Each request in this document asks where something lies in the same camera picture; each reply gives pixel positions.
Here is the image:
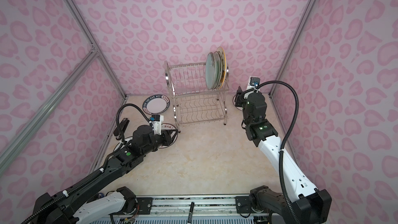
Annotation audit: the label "mint green flower plate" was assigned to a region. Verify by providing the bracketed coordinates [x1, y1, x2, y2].
[205, 52, 216, 90]

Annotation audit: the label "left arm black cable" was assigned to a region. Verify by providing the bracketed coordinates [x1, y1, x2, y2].
[20, 103, 151, 224]

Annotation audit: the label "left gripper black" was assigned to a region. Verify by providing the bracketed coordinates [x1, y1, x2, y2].
[142, 128, 179, 157]

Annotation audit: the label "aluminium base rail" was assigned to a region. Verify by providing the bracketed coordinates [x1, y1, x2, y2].
[93, 192, 280, 224]

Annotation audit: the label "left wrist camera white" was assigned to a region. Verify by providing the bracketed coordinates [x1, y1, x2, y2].
[149, 115, 164, 135]

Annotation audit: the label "silver two-tier dish rack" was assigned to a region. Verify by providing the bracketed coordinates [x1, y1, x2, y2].
[164, 61, 229, 130]

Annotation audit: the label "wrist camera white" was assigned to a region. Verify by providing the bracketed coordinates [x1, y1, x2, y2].
[149, 115, 164, 135]
[247, 76, 260, 90]

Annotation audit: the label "black marker pen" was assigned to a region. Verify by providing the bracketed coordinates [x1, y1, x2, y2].
[187, 202, 195, 224]

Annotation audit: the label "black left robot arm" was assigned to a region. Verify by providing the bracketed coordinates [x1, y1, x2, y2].
[23, 125, 179, 224]

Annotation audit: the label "orange sunburst plate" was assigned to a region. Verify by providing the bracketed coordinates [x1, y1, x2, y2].
[159, 123, 179, 149]
[232, 94, 243, 111]

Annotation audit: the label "black stapler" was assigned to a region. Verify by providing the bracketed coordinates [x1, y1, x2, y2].
[113, 118, 130, 141]

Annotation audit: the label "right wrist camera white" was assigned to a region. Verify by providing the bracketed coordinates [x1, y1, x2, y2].
[247, 76, 260, 90]

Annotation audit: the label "halloween cat star plate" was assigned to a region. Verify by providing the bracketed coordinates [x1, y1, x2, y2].
[217, 47, 227, 89]

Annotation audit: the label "white plate black text rim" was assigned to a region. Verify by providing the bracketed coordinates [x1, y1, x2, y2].
[142, 94, 170, 115]

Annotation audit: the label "white plate black rings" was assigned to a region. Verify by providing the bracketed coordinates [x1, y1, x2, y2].
[113, 136, 134, 153]

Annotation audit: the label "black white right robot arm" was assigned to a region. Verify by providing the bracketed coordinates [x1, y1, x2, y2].
[234, 88, 332, 224]

